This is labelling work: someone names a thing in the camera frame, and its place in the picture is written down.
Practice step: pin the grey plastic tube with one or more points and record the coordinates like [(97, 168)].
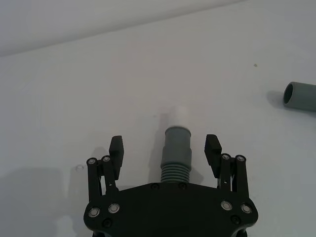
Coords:
[(302, 97)]

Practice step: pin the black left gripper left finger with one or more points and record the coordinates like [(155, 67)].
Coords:
[(116, 158)]

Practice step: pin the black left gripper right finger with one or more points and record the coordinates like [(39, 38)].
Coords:
[(212, 153)]

